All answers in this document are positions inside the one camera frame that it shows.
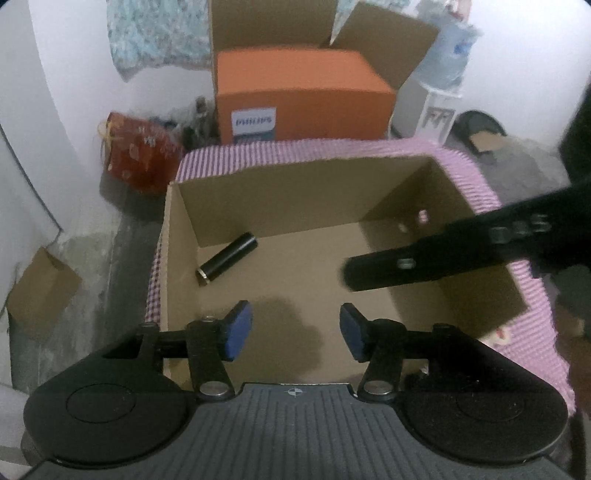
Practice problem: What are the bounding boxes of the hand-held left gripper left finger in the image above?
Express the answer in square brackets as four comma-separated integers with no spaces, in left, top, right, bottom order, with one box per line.
[99,300,254,401]

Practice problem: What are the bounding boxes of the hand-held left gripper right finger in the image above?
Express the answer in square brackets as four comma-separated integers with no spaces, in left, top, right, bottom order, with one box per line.
[339,302,490,401]

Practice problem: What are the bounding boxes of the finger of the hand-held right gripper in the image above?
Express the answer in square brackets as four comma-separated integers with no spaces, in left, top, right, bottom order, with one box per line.
[344,234,509,292]

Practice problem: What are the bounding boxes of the brown cardboard box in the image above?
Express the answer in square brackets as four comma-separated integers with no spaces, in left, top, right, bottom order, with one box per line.
[145,154,529,386]

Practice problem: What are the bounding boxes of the purple checked cloth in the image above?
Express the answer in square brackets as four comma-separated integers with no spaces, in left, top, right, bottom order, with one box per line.
[143,136,575,416]

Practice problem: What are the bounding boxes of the black cylinder tube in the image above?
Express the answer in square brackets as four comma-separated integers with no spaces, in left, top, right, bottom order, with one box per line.
[196,232,258,285]

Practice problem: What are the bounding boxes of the black dustpan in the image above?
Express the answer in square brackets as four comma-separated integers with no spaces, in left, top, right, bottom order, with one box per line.
[455,110,509,158]

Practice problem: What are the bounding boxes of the white water dispenser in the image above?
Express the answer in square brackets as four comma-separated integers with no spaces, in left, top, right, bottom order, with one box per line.
[390,78,462,146]

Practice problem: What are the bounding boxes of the small cardboard box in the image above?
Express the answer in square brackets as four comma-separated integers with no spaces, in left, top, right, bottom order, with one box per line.
[7,247,84,342]

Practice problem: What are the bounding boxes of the orange box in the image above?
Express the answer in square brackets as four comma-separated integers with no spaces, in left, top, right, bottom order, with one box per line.
[216,48,398,145]

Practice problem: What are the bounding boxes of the red gift bag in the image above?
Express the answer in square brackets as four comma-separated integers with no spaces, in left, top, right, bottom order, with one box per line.
[99,111,185,195]

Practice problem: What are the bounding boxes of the dark glass bottles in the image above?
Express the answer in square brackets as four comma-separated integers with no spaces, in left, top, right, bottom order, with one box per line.
[182,97,220,148]

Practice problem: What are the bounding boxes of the large open cardboard box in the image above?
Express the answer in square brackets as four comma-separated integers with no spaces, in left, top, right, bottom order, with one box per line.
[208,0,441,139]

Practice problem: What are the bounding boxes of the floral wall cloth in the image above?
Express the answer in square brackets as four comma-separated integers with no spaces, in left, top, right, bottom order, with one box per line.
[106,0,370,84]

